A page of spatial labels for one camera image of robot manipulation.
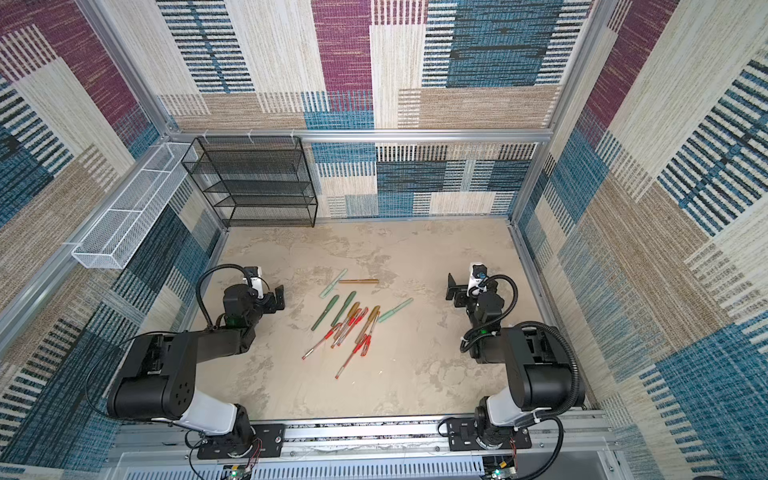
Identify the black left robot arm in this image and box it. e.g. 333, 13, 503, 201
107, 284, 285, 459

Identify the brown pen upper horizontal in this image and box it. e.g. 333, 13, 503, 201
339, 278, 379, 284

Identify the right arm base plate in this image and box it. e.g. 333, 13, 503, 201
438, 417, 532, 451

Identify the brown pen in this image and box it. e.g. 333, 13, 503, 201
334, 302, 360, 339
355, 305, 380, 344

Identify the red gel pen short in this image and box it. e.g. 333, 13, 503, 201
361, 335, 372, 357

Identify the white wire mesh basket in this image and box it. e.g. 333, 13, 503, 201
72, 142, 189, 270

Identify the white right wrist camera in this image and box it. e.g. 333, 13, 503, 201
467, 263, 488, 296

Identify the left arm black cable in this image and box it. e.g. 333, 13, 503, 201
195, 263, 253, 331

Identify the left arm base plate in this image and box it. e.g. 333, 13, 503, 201
196, 423, 286, 460

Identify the black wire mesh shelf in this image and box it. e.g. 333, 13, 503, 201
182, 136, 318, 228

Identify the brown pen right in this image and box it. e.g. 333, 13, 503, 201
355, 305, 380, 344

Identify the aluminium mounting rail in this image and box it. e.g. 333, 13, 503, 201
113, 410, 613, 466

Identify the brown pen middle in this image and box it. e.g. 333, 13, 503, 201
334, 302, 360, 339

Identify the dark green pen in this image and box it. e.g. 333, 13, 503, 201
311, 295, 339, 331
331, 291, 357, 327

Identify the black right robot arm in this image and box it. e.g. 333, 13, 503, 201
446, 264, 585, 449

